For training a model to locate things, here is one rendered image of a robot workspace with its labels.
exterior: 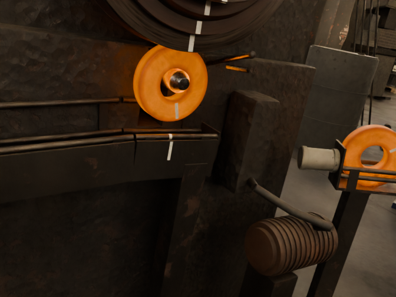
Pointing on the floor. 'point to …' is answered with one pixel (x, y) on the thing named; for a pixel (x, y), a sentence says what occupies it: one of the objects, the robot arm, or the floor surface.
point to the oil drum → (335, 95)
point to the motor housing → (283, 254)
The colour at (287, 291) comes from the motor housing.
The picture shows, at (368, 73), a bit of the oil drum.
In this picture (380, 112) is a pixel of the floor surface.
